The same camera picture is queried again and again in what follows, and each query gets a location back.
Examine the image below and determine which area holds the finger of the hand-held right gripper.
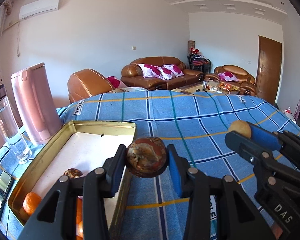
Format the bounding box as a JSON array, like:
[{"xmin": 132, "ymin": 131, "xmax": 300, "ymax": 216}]
[
  {"xmin": 224, "ymin": 131, "xmax": 300, "ymax": 193},
  {"xmin": 249, "ymin": 124, "xmax": 300, "ymax": 155}
]

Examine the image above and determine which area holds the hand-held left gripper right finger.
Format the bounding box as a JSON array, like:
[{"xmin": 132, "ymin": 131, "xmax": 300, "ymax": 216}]
[{"xmin": 166, "ymin": 144, "xmax": 276, "ymax": 240}]

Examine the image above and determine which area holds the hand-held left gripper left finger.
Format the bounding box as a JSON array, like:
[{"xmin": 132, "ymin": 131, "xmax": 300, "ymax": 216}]
[{"xmin": 23, "ymin": 144, "xmax": 127, "ymax": 240}]

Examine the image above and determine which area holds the small yellowish round fruit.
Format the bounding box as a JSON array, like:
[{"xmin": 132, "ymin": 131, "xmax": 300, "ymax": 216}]
[{"xmin": 229, "ymin": 120, "xmax": 252, "ymax": 138}]

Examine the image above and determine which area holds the dark passion fruit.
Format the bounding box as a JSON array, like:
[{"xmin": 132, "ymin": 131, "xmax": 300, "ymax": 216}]
[{"xmin": 125, "ymin": 136, "xmax": 169, "ymax": 178}]

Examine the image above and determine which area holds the gold metal tin tray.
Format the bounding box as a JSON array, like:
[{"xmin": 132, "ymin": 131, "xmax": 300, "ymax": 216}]
[{"xmin": 8, "ymin": 120, "xmax": 137, "ymax": 233}]

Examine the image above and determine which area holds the orange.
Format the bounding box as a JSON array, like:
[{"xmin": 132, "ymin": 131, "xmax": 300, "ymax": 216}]
[
  {"xmin": 19, "ymin": 192, "xmax": 42, "ymax": 222},
  {"xmin": 76, "ymin": 197, "xmax": 85, "ymax": 238}
]

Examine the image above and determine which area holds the cluttered white shelf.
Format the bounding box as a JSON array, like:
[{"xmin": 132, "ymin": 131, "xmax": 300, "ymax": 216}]
[{"xmin": 281, "ymin": 97, "xmax": 300, "ymax": 120}]

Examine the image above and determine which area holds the brown leather carved armchair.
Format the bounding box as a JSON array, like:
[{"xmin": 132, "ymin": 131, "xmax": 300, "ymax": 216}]
[{"xmin": 204, "ymin": 65, "xmax": 257, "ymax": 96}]

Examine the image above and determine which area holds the blue plaid tablecloth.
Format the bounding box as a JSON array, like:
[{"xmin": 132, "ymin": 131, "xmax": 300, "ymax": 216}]
[{"xmin": 0, "ymin": 90, "xmax": 300, "ymax": 240}]

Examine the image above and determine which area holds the brown wooden door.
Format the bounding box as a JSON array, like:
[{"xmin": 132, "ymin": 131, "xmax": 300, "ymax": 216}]
[{"xmin": 255, "ymin": 35, "xmax": 283, "ymax": 103}]

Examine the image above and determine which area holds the white red floral pillow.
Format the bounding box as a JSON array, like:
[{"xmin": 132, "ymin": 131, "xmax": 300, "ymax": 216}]
[
  {"xmin": 219, "ymin": 72, "xmax": 240, "ymax": 82},
  {"xmin": 157, "ymin": 64, "xmax": 185, "ymax": 80},
  {"xmin": 138, "ymin": 63, "xmax": 163, "ymax": 78}
]

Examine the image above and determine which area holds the wooden coffee table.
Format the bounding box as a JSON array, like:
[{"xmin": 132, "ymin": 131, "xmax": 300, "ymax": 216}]
[{"xmin": 171, "ymin": 81, "xmax": 240, "ymax": 95}]

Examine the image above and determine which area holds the stack of dark chairs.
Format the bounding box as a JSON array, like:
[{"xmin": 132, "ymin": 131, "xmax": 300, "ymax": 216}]
[{"xmin": 187, "ymin": 54, "xmax": 212, "ymax": 74}]

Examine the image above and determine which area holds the brown leather sofa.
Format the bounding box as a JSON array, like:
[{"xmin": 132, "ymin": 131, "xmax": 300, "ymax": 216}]
[{"xmin": 121, "ymin": 57, "xmax": 205, "ymax": 90}]

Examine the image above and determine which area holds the pink electric kettle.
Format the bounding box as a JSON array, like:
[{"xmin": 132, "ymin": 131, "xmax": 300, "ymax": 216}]
[{"xmin": 11, "ymin": 62, "xmax": 63, "ymax": 146}]

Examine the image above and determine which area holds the black smartphone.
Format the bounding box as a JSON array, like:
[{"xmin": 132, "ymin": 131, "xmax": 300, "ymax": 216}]
[{"xmin": 0, "ymin": 170, "xmax": 14, "ymax": 222}]

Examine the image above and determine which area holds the clear glass water bottle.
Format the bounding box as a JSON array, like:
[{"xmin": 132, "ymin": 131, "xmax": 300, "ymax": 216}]
[{"xmin": 0, "ymin": 85, "xmax": 32, "ymax": 165}]

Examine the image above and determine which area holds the air conditioner pipe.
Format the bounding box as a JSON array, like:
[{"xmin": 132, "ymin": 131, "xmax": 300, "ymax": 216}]
[{"xmin": 3, "ymin": 19, "xmax": 21, "ymax": 57}]

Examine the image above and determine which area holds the white wall air conditioner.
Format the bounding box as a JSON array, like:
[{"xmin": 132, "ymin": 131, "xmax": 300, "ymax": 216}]
[{"xmin": 19, "ymin": 0, "xmax": 60, "ymax": 20}]

